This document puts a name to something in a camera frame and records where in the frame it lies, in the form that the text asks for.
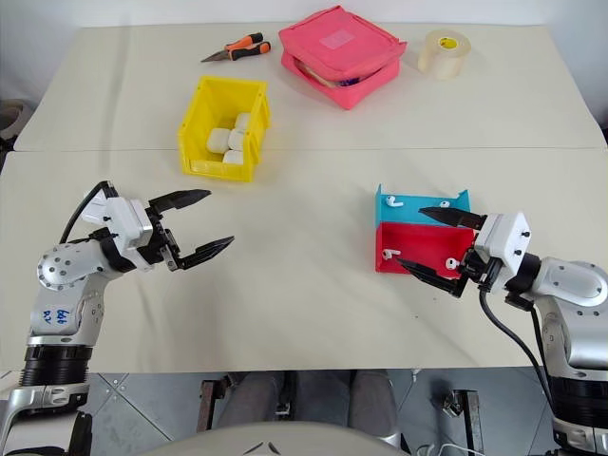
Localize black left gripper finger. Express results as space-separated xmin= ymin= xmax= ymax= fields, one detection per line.
xmin=148 ymin=188 xmax=213 ymax=218
xmin=167 ymin=235 xmax=237 ymax=274

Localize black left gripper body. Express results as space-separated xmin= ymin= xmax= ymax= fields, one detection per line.
xmin=140 ymin=201 xmax=184 ymax=274

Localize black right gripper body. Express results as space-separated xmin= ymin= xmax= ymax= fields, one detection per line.
xmin=458 ymin=242 xmax=508 ymax=294

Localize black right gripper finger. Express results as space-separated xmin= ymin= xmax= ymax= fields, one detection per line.
xmin=417 ymin=205 xmax=489 ymax=233
xmin=394 ymin=257 xmax=470 ymax=299

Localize yellow plastic bin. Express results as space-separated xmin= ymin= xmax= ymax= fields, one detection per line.
xmin=178 ymin=75 xmax=273 ymax=184

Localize red plastic tray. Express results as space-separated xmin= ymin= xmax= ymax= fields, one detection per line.
xmin=374 ymin=221 xmax=477 ymax=279

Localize blue plastic tray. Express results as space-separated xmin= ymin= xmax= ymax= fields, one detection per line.
xmin=374 ymin=183 xmax=471 ymax=230

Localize dark grey rounded shape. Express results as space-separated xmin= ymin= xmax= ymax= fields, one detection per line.
xmin=349 ymin=370 xmax=399 ymax=428
xmin=222 ymin=370 xmax=287 ymax=425

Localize beige tape roll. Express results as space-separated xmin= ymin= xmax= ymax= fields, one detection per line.
xmin=417 ymin=28 xmax=473 ymax=82

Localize pink fabric zip pouch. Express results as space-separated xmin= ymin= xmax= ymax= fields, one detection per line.
xmin=277 ymin=4 xmax=409 ymax=112

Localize beige rounded robot torso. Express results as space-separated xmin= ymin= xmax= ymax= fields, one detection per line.
xmin=137 ymin=420 xmax=405 ymax=456

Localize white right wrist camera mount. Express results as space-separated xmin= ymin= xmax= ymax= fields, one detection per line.
xmin=473 ymin=212 xmax=533 ymax=286

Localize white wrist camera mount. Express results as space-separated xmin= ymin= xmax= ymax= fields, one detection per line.
xmin=80 ymin=187 xmax=157 ymax=268
xmin=473 ymin=212 xmax=533 ymax=286

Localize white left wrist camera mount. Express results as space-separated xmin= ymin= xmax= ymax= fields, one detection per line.
xmin=80 ymin=187 xmax=157 ymax=268

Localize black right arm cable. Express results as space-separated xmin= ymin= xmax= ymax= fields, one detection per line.
xmin=478 ymin=283 xmax=564 ymax=428

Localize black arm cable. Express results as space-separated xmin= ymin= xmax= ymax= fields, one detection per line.
xmin=59 ymin=180 xmax=118 ymax=246
xmin=478 ymin=283 xmax=564 ymax=428

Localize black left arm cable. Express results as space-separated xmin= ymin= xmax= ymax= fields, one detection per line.
xmin=59 ymin=180 xmax=118 ymax=246

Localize rusty metal bracket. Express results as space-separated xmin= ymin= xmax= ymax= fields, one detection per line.
xmin=443 ymin=389 xmax=482 ymax=456
xmin=197 ymin=377 xmax=230 ymax=433

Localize orange black handled pliers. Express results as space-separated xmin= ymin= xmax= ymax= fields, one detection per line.
xmin=199 ymin=31 xmax=273 ymax=65

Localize thin white cable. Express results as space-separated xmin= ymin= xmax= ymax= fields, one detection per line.
xmin=417 ymin=441 xmax=476 ymax=456

